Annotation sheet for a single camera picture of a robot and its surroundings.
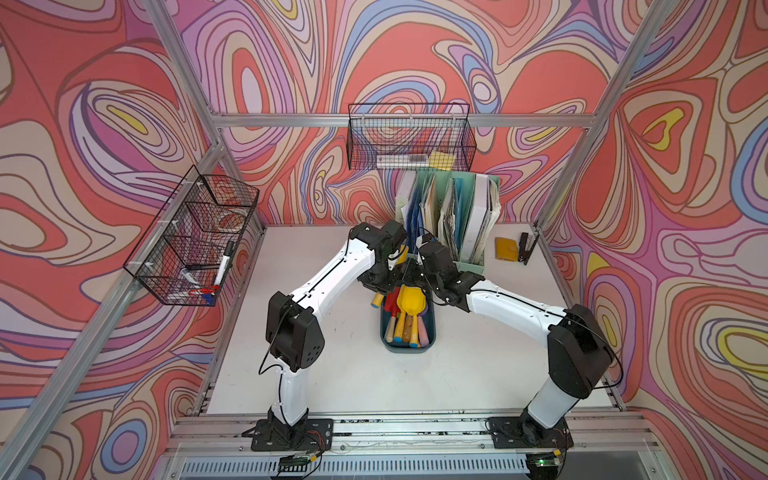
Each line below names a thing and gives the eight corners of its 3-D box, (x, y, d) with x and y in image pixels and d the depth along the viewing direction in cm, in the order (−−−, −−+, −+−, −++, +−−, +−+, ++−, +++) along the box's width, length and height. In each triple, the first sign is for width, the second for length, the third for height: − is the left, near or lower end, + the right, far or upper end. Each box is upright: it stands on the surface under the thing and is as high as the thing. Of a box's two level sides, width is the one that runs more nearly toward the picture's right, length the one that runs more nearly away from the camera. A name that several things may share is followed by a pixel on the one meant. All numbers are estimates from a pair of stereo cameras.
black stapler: (514, 261, 111) (516, 256, 109) (521, 235, 120) (523, 230, 118) (531, 266, 110) (533, 262, 107) (536, 240, 118) (539, 235, 116)
